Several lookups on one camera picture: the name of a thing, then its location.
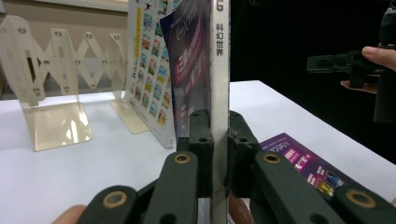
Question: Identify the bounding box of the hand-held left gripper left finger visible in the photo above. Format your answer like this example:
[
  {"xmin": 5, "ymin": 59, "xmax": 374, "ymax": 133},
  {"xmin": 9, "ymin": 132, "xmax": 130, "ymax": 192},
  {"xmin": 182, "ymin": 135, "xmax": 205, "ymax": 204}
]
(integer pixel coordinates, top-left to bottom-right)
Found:
[{"xmin": 143, "ymin": 108, "xmax": 215, "ymax": 224}]

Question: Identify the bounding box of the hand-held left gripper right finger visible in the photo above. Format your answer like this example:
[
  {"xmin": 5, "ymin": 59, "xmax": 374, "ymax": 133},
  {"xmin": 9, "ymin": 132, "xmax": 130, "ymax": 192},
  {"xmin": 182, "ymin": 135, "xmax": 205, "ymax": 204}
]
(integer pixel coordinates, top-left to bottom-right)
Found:
[{"xmin": 227, "ymin": 110, "xmax": 347, "ymax": 224}]

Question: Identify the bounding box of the purple magazine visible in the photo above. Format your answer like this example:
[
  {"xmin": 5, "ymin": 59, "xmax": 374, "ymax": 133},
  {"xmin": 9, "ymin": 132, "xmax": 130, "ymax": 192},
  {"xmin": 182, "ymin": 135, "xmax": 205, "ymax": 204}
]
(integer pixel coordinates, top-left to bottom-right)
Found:
[{"xmin": 260, "ymin": 133, "xmax": 358, "ymax": 202}]

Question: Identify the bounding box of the black magazine with red cards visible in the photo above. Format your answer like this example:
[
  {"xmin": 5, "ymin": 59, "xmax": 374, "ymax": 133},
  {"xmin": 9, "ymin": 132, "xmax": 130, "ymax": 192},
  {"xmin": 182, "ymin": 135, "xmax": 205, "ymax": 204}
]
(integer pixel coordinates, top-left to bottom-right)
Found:
[{"xmin": 160, "ymin": 0, "xmax": 232, "ymax": 224}]

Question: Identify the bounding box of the white magazine with colourful tiles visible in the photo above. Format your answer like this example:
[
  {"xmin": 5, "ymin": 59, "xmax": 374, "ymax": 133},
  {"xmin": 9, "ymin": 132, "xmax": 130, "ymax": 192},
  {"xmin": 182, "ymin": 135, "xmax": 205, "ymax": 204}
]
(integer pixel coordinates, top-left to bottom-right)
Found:
[{"xmin": 124, "ymin": 0, "xmax": 177, "ymax": 149}]

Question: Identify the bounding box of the beige expandable book rack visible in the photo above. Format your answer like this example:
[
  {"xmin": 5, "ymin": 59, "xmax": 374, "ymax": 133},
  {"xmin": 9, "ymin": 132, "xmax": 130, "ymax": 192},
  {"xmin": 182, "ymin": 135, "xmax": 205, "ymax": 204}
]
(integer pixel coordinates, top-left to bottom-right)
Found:
[{"xmin": 0, "ymin": 13, "xmax": 150, "ymax": 153}]

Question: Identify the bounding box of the black curtain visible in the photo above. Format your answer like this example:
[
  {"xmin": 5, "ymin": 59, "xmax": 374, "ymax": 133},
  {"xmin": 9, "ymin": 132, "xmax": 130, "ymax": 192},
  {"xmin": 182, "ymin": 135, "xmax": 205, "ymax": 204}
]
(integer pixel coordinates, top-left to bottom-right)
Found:
[{"xmin": 230, "ymin": 0, "xmax": 396, "ymax": 162}]

